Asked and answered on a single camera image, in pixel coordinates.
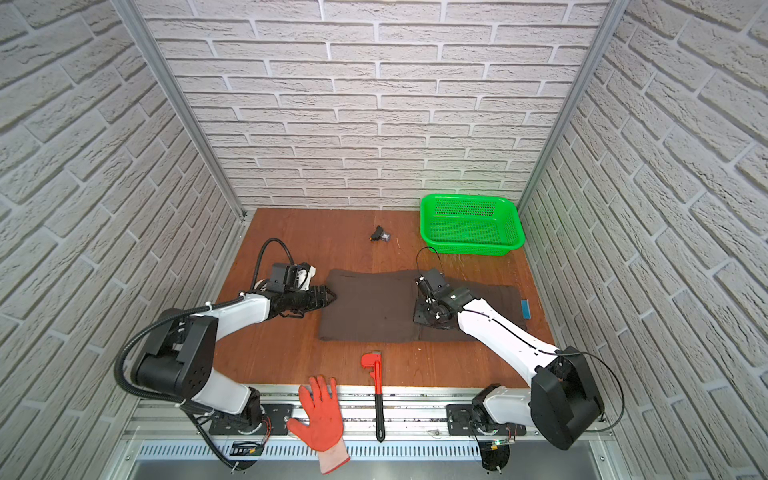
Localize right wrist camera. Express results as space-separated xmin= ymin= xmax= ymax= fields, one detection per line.
xmin=416 ymin=268 xmax=451 ymax=298

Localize small black metal object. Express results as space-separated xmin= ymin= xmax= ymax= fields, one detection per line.
xmin=370 ymin=225 xmax=391 ymax=242

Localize blue sponge block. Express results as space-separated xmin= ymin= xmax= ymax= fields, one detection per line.
xmin=521 ymin=300 xmax=532 ymax=320

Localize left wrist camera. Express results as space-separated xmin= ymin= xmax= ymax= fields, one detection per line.
xmin=265 ymin=262 xmax=316 ymax=293

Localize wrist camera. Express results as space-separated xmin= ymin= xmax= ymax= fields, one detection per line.
xmin=416 ymin=268 xmax=451 ymax=298
xmin=265 ymin=262 xmax=316 ymax=293

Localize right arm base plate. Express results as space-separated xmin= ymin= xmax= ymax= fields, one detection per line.
xmin=445 ymin=404 xmax=527 ymax=438

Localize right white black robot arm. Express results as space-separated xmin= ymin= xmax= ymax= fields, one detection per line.
xmin=414 ymin=286 xmax=604 ymax=450

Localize red work glove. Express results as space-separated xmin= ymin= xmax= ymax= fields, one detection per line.
xmin=286 ymin=375 xmax=350 ymax=475

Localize aluminium frame rail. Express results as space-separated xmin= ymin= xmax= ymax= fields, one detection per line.
xmin=122 ymin=385 xmax=479 ymax=441

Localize red pipe wrench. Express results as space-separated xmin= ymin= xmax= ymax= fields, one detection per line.
xmin=360 ymin=351 xmax=386 ymax=443

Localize black corrugated cable hose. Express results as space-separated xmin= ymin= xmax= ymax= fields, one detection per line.
xmin=113 ymin=237 xmax=296 ymax=472

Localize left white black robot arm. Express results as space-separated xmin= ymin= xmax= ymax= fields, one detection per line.
xmin=114 ymin=285 xmax=337 ymax=433

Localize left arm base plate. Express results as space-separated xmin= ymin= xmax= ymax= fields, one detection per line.
xmin=208 ymin=403 xmax=294 ymax=436

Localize green plastic basket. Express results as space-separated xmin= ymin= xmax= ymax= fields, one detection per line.
xmin=420 ymin=194 xmax=525 ymax=256

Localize brown trousers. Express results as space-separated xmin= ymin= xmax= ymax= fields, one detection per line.
xmin=317 ymin=268 xmax=529 ymax=344

